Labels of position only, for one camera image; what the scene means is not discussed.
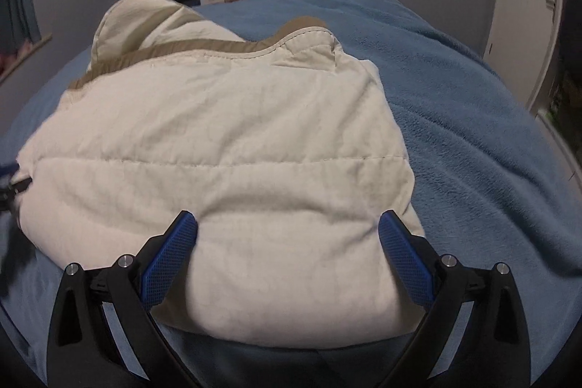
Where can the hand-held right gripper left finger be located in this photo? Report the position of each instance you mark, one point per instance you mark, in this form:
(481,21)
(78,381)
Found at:
(170,258)

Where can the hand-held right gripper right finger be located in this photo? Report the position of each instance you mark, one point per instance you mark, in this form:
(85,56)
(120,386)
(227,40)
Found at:
(407,258)

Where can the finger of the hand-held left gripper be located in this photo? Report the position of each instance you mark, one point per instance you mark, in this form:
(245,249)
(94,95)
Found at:
(11,190)

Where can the cream hooded puffer jacket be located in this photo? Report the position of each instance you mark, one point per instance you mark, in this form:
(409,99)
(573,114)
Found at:
(227,142)

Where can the blue fleece blanket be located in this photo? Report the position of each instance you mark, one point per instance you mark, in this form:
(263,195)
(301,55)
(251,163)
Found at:
(454,120)

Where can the white door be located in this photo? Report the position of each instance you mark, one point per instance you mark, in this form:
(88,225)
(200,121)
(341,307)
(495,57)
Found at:
(523,6)

